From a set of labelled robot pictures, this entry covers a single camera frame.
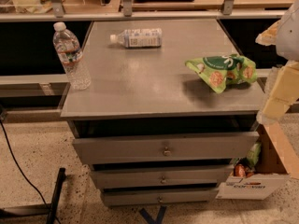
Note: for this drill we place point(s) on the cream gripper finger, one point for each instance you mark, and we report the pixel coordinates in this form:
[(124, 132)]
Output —
[(281, 91)]

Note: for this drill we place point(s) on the blue label plastic bottle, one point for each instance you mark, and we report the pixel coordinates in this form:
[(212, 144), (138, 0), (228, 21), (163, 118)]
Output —
[(138, 38)]

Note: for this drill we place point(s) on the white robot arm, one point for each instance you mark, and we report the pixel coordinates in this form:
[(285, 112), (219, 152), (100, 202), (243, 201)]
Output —
[(284, 34)]

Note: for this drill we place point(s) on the clear upright water bottle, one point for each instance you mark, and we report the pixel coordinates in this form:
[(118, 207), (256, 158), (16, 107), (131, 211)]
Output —
[(70, 55)]

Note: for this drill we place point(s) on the green snack bag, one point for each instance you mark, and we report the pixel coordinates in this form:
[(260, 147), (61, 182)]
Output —
[(219, 71)]

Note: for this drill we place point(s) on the white cardboard box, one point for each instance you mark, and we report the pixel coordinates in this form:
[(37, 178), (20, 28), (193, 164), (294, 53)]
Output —
[(277, 163)]

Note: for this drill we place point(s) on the top grey drawer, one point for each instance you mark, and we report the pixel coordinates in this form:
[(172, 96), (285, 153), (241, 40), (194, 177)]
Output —
[(177, 147)]

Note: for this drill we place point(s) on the grey drawer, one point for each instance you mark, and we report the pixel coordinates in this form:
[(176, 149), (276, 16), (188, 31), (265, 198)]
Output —
[(177, 147), (158, 196), (158, 177)]

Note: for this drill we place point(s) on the snack packets in box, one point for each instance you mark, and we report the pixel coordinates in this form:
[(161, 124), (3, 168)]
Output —
[(245, 167)]

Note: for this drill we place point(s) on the grey drawer cabinet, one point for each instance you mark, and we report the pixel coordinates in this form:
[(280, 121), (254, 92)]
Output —
[(150, 91)]

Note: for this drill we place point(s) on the bottom grey drawer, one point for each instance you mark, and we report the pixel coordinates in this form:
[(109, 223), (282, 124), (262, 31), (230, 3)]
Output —
[(158, 196)]

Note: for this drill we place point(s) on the middle grey drawer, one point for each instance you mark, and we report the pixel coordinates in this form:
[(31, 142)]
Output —
[(158, 177)]

